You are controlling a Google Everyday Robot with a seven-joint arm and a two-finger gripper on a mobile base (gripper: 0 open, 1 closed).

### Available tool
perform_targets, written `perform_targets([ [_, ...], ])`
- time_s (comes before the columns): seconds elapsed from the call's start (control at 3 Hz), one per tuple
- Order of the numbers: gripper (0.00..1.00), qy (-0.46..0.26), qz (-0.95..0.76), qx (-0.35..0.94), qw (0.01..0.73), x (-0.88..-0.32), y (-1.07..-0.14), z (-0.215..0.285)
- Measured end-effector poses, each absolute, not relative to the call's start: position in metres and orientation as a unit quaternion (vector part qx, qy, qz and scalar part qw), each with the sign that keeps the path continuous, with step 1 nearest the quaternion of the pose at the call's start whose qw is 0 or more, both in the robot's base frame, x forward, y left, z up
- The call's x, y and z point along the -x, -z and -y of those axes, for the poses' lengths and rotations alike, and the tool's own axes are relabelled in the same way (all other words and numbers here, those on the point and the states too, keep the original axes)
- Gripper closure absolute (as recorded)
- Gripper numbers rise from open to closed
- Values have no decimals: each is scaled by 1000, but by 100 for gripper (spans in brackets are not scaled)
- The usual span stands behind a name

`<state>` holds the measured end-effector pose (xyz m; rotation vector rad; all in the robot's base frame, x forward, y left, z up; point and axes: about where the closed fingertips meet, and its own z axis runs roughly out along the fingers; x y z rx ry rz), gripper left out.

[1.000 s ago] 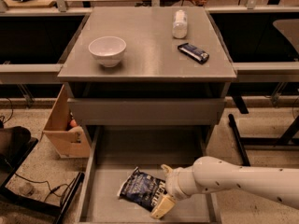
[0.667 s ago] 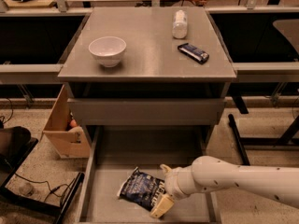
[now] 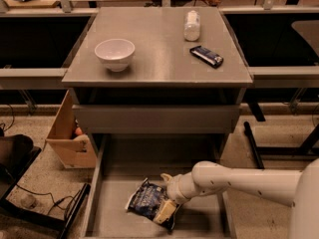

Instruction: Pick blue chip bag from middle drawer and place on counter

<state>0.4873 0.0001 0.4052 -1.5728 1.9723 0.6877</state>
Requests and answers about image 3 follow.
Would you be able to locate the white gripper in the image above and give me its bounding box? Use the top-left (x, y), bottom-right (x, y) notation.
top-left (153, 172), bottom-right (199, 224)

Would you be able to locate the blue chip bag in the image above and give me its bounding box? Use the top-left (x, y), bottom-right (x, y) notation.
top-left (125, 178), bottom-right (179, 230)

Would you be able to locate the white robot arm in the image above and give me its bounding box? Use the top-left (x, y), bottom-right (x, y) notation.
top-left (154, 159), bottom-right (319, 239)

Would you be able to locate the open grey middle drawer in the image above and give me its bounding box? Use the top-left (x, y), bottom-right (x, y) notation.
top-left (81, 134), bottom-right (237, 239)

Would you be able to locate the closed grey top drawer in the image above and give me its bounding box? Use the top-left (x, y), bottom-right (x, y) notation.
top-left (73, 105), bottom-right (239, 134)

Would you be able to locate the grey drawer cabinet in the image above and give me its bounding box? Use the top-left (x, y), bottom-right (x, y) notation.
top-left (63, 7), bottom-right (252, 153)

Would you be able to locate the cardboard box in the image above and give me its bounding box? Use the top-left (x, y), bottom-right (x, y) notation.
top-left (46, 92), bottom-right (97, 168)

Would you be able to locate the orange ball in box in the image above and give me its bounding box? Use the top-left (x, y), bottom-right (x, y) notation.
top-left (75, 127), bottom-right (83, 136)

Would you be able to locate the dark blue snack bar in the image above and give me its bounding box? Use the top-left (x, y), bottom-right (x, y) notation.
top-left (189, 46), bottom-right (223, 69)

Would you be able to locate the white ceramic bowl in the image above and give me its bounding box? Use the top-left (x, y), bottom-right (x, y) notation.
top-left (95, 39), bottom-right (136, 72)

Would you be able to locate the black floor stand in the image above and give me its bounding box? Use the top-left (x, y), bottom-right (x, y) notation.
top-left (0, 134), bottom-right (91, 239)

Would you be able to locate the clear plastic bottle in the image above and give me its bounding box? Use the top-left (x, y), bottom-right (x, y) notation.
top-left (183, 10), bottom-right (200, 41)

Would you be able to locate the black cable on floor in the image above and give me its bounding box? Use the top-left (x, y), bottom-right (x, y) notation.
top-left (14, 182), bottom-right (83, 217)

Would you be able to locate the black table leg frame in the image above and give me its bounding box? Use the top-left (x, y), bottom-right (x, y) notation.
top-left (243, 103), bottom-right (319, 168)

